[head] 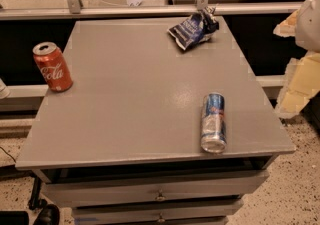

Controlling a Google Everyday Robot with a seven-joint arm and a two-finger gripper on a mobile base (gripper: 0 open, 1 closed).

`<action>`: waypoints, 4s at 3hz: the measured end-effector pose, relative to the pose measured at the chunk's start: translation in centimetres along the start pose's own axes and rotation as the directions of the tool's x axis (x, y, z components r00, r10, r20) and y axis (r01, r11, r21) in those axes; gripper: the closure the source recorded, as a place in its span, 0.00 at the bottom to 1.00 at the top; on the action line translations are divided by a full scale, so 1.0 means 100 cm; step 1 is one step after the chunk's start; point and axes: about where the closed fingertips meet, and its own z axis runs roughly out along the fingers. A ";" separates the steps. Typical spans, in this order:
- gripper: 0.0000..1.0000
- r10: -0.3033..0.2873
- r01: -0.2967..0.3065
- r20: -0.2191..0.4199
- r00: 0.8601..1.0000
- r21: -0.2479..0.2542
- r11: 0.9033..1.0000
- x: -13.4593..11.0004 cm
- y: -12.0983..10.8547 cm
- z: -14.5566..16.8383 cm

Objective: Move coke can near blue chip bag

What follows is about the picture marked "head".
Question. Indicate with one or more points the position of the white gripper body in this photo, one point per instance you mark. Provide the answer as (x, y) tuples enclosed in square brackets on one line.
[(309, 22)]

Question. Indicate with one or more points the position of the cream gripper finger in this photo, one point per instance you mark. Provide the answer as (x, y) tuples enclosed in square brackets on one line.
[(301, 84), (287, 27)]

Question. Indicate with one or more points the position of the red coke can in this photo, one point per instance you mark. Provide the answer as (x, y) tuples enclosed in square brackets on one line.
[(52, 65)]

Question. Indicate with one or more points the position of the blue chip bag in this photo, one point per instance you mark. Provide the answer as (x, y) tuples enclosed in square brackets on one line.
[(197, 28)]

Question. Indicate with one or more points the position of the blue silver energy drink can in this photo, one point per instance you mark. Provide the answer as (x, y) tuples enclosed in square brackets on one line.
[(213, 128)]

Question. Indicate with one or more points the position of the lower drawer with knob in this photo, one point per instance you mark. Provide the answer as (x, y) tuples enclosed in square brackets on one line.
[(156, 212)]

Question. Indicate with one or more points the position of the drawer with knob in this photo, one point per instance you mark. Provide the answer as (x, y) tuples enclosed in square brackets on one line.
[(156, 212), (155, 189)]

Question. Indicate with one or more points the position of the grey drawer cabinet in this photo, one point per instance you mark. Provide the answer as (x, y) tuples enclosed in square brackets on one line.
[(134, 111)]

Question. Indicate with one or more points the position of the top drawer with knob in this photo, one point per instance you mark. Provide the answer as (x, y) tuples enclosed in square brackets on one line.
[(155, 189)]

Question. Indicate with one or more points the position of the black caster wheel stand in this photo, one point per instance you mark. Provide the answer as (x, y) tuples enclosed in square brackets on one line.
[(49, 214)]

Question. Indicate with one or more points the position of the white object at left edge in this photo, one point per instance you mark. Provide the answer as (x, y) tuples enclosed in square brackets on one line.
[(4, 90)]

